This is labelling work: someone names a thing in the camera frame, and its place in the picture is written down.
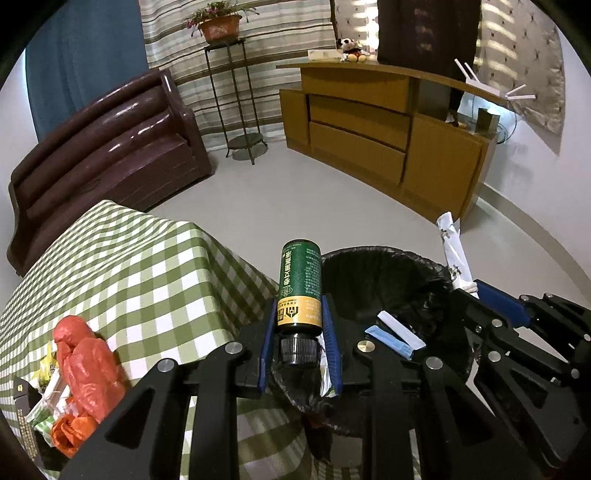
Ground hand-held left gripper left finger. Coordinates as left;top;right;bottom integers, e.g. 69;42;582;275
59;295;280;480

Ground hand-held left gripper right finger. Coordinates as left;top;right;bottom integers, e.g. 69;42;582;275
321;294;543;480

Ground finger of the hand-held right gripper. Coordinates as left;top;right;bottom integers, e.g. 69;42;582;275
454;290;580;385
475;279;591;334

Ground silver foil packet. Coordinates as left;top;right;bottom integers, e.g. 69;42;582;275
318;351;340;400

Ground blue strip packet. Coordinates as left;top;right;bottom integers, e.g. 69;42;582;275
365;325;415;361

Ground long white packet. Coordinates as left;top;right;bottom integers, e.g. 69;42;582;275
436;211;478;294

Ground green bottle yellow label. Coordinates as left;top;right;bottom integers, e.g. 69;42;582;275
276;239;322;367

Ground bin with black liner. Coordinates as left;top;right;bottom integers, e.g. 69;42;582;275
272;246;478;439

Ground red plastic bag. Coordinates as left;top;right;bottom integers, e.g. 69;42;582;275
52;315;127;423

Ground orange plastic bag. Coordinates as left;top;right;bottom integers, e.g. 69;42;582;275
50;412;100;459

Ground yellow wrapper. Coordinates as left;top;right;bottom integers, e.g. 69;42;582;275
34;344;61;388

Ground green white wrapper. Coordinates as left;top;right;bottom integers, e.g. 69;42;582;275
25;378;70;437

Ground black carton box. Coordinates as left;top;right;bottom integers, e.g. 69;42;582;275
13;376;47;467

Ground green checkered tablecloth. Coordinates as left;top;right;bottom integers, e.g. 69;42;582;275
0;199;421;480

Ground small brown box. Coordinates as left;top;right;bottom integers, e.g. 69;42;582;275
477;108;502;134

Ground black metal plant stand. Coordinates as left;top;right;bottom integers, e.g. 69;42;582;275
203;39;269;166

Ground white router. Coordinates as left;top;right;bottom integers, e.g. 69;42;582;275
454;58;537;103

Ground wooden cabinet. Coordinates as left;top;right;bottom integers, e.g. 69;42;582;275
276;59;497;222

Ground beige diamond patterned curtain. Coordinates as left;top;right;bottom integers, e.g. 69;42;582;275
332;0;566;155

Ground brown leather sofa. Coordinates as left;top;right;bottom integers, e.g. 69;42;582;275
7;68;213;278

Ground dark curtain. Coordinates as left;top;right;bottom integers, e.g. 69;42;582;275
376;0;483;69

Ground plush toy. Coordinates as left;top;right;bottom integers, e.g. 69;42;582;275
335;37;370;63

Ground striped curtain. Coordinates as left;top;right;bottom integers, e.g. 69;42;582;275
139;0;338;151

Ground potted plant orange pot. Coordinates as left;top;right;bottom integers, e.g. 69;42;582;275
185;1;252;43

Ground blue curtain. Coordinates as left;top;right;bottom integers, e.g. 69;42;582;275
25;0;148;144

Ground cables behind cabinet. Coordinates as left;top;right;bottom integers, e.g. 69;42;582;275
496;113;520;146

